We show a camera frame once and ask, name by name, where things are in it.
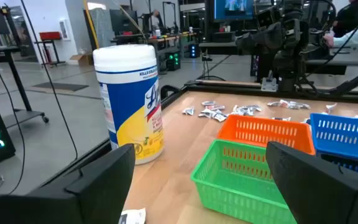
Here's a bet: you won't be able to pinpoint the dark floor mat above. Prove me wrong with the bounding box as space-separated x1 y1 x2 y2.
32 82 90 93

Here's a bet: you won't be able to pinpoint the black metal rack frame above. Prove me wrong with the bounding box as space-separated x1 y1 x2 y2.
162 1 180 34

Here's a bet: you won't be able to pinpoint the orange plastic basket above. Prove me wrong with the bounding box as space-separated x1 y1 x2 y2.
216 114 316 156

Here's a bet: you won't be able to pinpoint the person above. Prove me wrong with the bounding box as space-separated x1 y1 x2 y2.
150 9 162 32
333 0 358 38

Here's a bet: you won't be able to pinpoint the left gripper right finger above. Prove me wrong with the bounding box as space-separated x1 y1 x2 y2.
265 141 358 224

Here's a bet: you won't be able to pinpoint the cardboard box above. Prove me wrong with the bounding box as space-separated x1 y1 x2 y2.
68 53 94 67

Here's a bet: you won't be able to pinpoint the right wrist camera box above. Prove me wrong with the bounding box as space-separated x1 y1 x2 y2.
256 7 281 28

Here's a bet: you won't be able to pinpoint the silver mounting bracket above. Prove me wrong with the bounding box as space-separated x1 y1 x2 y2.
260 77 278 93

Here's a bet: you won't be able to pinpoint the yellow hanging cable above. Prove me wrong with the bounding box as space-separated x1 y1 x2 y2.
83 0 101 50

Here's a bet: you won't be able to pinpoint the large display screen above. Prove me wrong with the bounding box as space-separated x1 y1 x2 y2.
213 0 255 22

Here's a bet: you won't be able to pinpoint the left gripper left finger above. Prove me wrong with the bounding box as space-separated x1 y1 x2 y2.
0 143 136 224

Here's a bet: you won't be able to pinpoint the wooden workbench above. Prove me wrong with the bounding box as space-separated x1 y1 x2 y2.
110 32 198 54

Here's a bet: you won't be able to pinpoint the computer tower blue lights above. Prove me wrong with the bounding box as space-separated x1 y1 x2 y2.
188 43 201 59

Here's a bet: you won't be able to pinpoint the Lysol wipes canister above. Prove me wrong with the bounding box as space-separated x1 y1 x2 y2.
92 44 165 166

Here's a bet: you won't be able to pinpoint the grey partition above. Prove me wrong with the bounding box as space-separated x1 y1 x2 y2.
88 7 115 48

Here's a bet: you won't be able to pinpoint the green plastic basket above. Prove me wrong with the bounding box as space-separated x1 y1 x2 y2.
190 139 298 224

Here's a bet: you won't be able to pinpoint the red box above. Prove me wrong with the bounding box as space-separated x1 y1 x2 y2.
39 31 63 42

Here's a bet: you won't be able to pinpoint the black desk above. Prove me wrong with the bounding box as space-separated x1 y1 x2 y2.
199 42 358 75

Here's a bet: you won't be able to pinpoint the blue plastic basket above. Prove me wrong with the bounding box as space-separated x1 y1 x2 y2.
309 113 358 164

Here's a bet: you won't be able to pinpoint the person's hand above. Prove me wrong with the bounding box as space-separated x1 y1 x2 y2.
323 33 335 48

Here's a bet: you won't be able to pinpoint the computer tower green lights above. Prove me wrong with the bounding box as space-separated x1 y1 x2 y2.
165 50 181 72

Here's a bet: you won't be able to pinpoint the black monitor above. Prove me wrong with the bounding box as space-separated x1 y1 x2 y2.
109 9 139 34

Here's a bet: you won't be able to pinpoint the black rolling monitor stand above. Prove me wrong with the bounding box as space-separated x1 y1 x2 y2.
0 0 50 129

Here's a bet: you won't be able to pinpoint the white wall panel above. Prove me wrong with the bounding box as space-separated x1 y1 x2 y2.
58 19 71 41

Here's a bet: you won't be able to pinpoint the small black stand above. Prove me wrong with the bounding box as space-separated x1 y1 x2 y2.
34 39 67 67

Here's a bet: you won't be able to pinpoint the black aluminium table frame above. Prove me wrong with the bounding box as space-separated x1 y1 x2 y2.
35 63 358 200

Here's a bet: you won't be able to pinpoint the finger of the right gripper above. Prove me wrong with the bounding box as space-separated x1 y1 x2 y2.
255 22 284 50
234 32 256 56

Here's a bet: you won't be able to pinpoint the thin black hanging cable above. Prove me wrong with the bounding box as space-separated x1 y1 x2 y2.
19 0 79 162

